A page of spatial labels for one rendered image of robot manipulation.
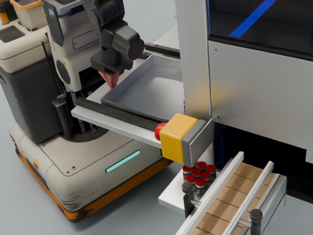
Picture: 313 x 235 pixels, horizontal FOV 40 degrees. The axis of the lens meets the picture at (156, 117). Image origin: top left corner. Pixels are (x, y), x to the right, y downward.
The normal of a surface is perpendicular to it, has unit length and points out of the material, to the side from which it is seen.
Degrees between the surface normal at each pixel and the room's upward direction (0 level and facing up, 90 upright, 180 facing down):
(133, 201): 0
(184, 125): 0
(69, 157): 0
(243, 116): 90
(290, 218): 90
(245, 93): 90
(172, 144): 90
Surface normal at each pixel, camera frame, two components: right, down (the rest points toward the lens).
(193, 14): -0.55, 0.56
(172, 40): -0.12, -0.78
